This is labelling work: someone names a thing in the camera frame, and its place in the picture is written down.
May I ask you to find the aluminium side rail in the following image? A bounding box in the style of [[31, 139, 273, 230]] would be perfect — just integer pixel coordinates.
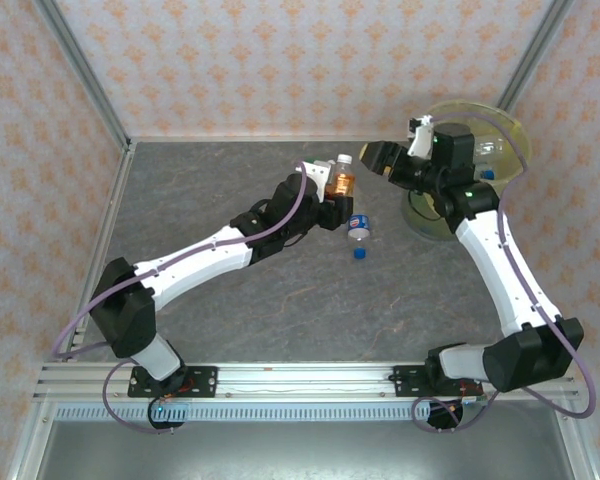
[[4, 141, 137, 480], [492, 199, 600, 480]]

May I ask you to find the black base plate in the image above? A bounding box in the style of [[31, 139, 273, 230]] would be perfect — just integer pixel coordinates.
[[392, 364, 484, 400], [128, 366, 219, 400]]

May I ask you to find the small board with red wires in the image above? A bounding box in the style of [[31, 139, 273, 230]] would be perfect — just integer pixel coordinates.
[[457, 382, 489, 407], [152, 387, 196, 401]]

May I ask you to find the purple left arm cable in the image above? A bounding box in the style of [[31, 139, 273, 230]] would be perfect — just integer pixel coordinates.
[[52, 160, 311, 435]]

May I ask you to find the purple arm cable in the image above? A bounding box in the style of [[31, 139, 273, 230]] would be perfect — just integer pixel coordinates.
[[411, 110, 596, 435], [52, 160, 311, 435]]

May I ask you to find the grey metal sheet panel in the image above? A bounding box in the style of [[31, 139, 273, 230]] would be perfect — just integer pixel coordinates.
[[34, 399, 579, 480]]

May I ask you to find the bin with yellow bag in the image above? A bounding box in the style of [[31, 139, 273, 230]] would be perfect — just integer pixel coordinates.
[[401, 98, 533, 242]]

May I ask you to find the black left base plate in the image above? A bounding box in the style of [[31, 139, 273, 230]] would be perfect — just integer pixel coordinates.
[[128, 366, 219, 400]]

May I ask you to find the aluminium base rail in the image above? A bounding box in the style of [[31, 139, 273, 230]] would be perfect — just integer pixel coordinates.
[[32, 360, 580, 403]]

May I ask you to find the aluminium frame post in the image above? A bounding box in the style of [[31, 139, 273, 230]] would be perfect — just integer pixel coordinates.
[[497, 0, 579, 116], [32, 0, 134, 151]]

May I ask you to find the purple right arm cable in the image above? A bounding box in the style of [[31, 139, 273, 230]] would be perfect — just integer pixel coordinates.
[[411, 110, 596, 435]]

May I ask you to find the Pepsi label bottle blue cap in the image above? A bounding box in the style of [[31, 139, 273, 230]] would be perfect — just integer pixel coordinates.
[[346, 213, 373, 262]]

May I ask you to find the red label bottle orange drink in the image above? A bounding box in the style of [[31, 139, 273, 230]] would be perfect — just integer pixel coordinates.
[[324, 153, 357, 200]]

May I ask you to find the grey slotted cable duct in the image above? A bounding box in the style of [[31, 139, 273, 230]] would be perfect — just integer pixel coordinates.
[[54, 402, 434, 422]]

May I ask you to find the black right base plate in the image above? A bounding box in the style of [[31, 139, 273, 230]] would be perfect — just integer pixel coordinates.
[[392, 364, 484, 400]]

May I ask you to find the aluminium back rail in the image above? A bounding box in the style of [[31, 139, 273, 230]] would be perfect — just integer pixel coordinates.
[[127, 133, 419, 146]]

